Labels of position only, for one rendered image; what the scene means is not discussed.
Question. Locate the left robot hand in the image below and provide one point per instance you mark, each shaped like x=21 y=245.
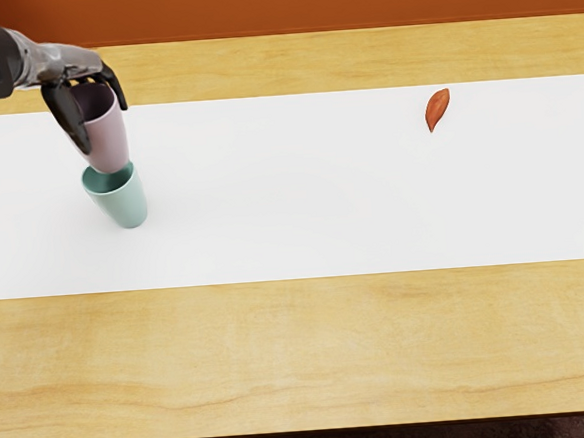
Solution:
x=55 y=62

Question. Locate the pale pink cup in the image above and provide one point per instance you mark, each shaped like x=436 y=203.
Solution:
x=108 y=136

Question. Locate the mint green cup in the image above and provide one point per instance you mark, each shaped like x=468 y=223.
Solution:
x=123 y=201

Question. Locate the orange sweet potato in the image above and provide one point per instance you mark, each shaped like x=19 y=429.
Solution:
x=437 y=109

